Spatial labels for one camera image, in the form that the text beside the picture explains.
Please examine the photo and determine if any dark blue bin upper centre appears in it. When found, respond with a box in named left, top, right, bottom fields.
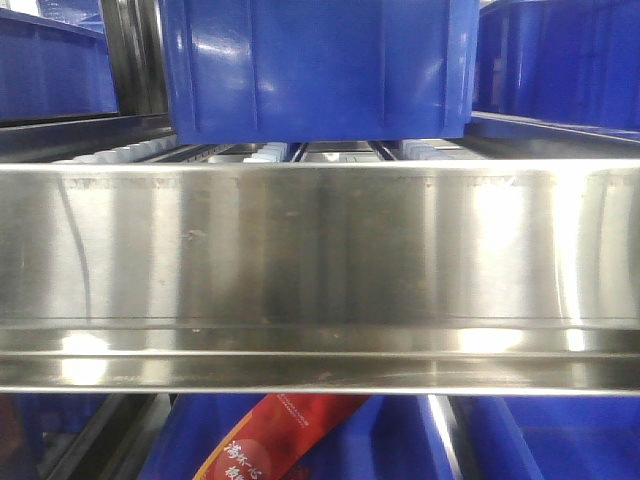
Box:
left=159, top=1, right=479, bottom=144

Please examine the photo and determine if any dark blue bin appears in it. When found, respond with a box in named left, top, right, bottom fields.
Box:
left=159, top=1, right=479, bottom=144
left=473, top=1, right=639, bottom=131
left=1, top=8, right=118, bottom=121
left=138, top=394, right=454, bottom=479
left=1, top=393, right=107, bottom=479
left=456, top=396, right=639, bottom=479

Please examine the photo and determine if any dark blue bin lower middle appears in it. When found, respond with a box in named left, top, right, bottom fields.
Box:
left=138, top=394, right=454, bottom=479

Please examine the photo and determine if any dark blue bin lower right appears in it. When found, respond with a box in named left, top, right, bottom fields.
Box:
left=456, top=396, right=639, bottom=479

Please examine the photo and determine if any dark blue bin upper right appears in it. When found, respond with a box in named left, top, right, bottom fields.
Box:
left=473, top=1, right=639, bottom=131

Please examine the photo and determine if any dark blue bin upper left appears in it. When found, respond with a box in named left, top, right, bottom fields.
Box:
left=1, top=8, right=118, bottom=121

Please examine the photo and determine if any dark blue bin lower left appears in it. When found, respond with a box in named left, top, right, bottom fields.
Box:
left=1, top=393, right=107, bottom=479

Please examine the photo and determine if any red snack package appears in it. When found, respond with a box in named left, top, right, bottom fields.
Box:
left=194, top=393, right=368, bottom=479

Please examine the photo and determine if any stainless steel shelf rail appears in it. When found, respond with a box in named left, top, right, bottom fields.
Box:
left=1, top=160, right=639, bottom=395

